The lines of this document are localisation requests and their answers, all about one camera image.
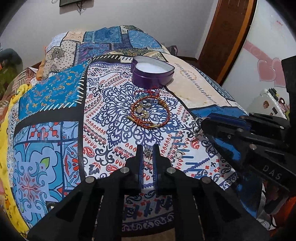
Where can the purple bag on floor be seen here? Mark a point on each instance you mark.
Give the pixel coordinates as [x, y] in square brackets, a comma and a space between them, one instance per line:
[173, 50]

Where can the white suitcase with stickers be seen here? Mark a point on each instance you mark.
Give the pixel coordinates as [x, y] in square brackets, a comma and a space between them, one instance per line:
[267, 103]

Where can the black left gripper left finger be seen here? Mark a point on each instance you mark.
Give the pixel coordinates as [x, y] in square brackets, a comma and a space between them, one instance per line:
[136, 168]

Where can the brown wooden door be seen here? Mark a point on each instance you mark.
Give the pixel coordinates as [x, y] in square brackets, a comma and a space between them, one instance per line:
[227, 34]

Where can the wall mounted black television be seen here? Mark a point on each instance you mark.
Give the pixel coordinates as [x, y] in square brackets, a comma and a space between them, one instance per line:
[67, 2]

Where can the white wardrobe with pink hearts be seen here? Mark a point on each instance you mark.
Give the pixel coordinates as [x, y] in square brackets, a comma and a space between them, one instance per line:
[258, 65]

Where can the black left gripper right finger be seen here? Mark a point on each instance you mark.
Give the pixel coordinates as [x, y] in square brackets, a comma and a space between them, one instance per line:
[160, 165]

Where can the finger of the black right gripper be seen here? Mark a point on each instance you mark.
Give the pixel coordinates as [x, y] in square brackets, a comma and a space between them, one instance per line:
[231, 121]
[225, 136]

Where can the patchwork patterned bedspread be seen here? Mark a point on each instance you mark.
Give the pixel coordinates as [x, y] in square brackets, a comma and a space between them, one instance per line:
[74, 124]

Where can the purple heart-shaped tin box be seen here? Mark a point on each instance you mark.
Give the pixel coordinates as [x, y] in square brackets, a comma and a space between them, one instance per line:
[150, 73]

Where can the yellow blanket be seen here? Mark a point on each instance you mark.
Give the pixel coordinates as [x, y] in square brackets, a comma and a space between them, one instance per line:
[8, 203]

